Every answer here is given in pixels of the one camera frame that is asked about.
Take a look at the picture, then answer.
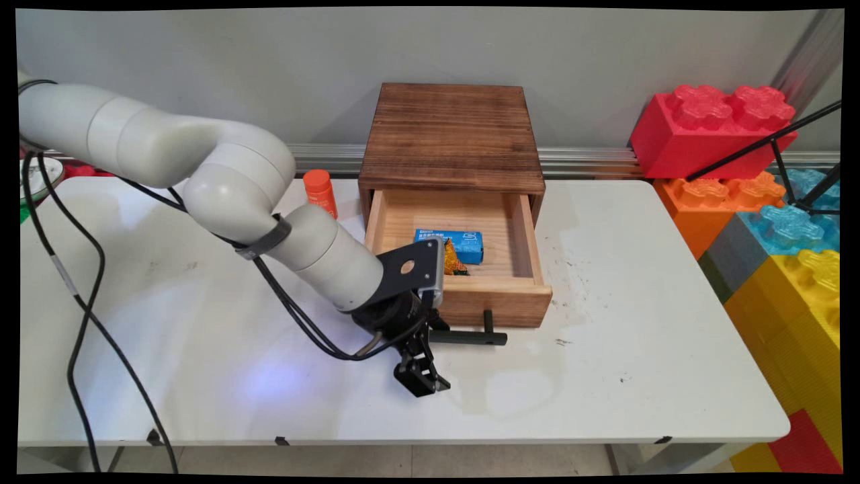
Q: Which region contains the orange giant toy brick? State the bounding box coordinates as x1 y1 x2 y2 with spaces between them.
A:
653 171 786 261

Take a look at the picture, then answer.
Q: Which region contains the white round disc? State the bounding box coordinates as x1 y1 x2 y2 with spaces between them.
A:
19 158 65 204

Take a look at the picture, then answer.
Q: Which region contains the large yellow giant toy brick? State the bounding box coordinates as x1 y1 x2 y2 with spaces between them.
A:
724 249 842 466

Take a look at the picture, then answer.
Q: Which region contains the black tripod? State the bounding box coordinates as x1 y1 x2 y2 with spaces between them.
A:
684 101 843 217

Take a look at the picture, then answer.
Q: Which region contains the wooden drawer with black handle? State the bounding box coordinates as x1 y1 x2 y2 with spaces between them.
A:
363 189 554 348

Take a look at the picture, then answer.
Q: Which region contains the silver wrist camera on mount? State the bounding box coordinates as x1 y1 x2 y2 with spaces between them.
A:
375 236 446 311

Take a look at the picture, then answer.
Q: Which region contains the red giant toy brick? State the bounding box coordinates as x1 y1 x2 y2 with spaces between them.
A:
630 85 798 181

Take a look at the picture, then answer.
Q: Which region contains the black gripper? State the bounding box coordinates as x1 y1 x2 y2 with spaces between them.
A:
352 290 452 398

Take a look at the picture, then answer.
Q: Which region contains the slanted aluminium post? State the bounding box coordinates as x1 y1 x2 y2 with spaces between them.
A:
769 9 845 103

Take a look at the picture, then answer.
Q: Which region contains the black forearm strap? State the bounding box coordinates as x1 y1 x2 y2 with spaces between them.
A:
234 213 294 261

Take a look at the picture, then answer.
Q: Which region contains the orange plastic bottle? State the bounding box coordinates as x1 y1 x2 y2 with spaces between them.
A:
302 169 339 221

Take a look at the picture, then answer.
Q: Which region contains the blue snack packet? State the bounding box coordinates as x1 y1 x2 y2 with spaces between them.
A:
413 228 485 266

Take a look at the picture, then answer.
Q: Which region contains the horizontal aluminium rail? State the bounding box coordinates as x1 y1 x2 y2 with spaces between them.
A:
40 142 841 179

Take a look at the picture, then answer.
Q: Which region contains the grey metal table leg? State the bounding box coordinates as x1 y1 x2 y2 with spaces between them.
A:
603 443 755 475

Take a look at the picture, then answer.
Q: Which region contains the blue giant toy brick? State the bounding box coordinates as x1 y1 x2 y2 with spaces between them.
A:
739 168 841 257

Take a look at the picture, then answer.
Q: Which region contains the orange snack packet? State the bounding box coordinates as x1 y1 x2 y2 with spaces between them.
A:
442 239 470 277

